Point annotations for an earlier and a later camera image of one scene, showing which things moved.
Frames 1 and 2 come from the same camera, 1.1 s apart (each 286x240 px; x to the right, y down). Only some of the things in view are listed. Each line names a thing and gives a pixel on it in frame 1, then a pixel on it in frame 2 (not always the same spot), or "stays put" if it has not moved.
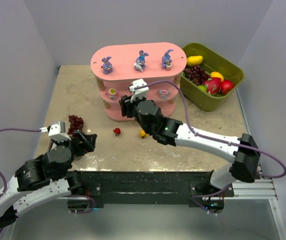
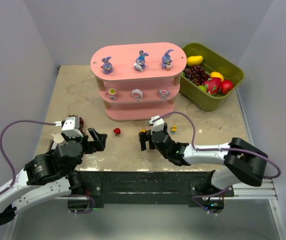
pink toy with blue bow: [163, 93] stays put
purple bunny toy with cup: [165, 61] stays put
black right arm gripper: [125, 106] → [148, 140]
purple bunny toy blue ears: [140, 64] stays put
